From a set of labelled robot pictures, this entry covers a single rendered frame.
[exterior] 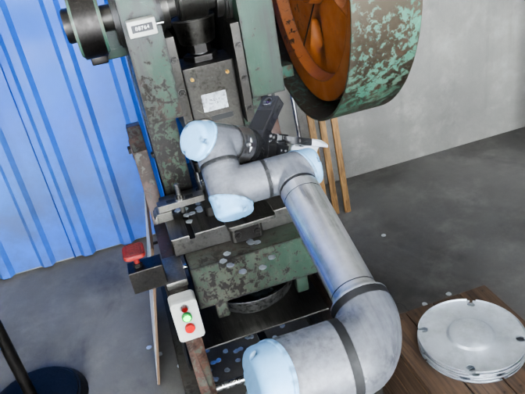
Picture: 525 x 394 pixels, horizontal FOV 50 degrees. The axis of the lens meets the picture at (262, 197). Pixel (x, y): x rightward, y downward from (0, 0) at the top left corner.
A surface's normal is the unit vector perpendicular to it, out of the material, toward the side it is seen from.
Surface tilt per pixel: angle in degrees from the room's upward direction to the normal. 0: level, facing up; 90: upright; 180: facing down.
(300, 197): 30
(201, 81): 90
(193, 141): 62
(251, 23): 90
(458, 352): 0
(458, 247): 0
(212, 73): 90
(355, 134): 90
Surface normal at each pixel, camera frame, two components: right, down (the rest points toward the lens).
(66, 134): 0.29, 0.43
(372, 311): 0.04, -0.79
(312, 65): -0.43, -0.54
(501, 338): -0.16, -0.86
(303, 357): -0.02, -0.58
